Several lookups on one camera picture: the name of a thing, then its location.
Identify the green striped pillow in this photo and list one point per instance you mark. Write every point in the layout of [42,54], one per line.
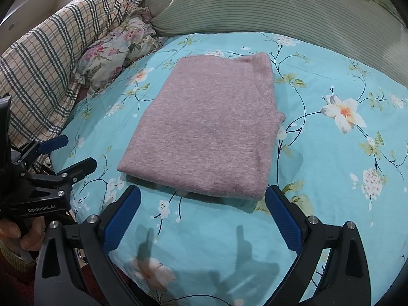
[255,6]

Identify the pink fuzzy sweater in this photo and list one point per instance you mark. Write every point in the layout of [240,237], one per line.
[210,121]

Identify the blue floral bedsheet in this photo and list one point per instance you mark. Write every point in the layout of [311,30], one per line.
[334,165]

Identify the floral ruffled quilt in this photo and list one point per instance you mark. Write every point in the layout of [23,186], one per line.
[111,54]

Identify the plaid checked quilt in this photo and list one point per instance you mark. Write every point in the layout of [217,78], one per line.
[54,54]

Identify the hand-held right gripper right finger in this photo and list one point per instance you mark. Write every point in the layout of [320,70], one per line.
[285,223]

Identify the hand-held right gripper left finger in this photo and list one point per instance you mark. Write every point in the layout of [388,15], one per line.
[122,223]

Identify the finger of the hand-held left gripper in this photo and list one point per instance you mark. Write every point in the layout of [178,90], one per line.
[81,167]
[54,142]

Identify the person's left forearm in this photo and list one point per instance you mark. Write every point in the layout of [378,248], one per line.
[12,271]

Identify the person's left hand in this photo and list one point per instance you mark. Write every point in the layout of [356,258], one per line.
[32,236]

